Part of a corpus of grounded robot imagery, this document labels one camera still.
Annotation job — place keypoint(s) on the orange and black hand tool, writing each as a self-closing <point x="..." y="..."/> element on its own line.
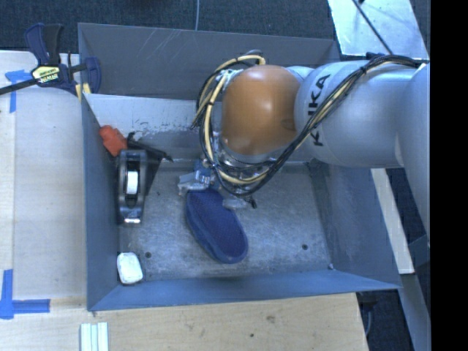
<point x="113" y="139"/>

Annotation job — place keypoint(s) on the pale wood board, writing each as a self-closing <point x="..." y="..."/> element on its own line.
<point x="47" y="196"/>

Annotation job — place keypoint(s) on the grey metal bin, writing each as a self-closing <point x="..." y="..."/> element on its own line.
<point x="285" y="232"/>

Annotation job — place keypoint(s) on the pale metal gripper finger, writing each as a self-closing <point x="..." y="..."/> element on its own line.
<point x="190" y="178"/>
<point x="194" y="189"/>

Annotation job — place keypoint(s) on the white rounded block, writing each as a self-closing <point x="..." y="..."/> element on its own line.
<point x="129" y="268"/>

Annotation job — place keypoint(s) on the blue mesh shoe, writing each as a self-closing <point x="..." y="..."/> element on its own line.
<point x="219" y="229"/>

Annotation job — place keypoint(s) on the grey and black tape dispenser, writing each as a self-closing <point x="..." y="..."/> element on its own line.
<point x="132" y="185"/>

